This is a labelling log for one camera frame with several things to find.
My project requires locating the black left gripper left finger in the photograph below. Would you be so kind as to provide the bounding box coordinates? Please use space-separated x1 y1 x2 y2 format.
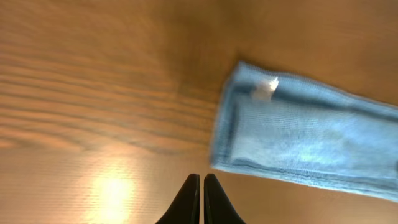
156 174 200 224

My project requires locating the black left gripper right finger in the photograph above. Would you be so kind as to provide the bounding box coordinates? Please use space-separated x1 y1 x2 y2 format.
204 174 245 224

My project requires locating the blue microfiber cloth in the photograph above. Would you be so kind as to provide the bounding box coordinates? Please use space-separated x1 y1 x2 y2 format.
211 62 397 202

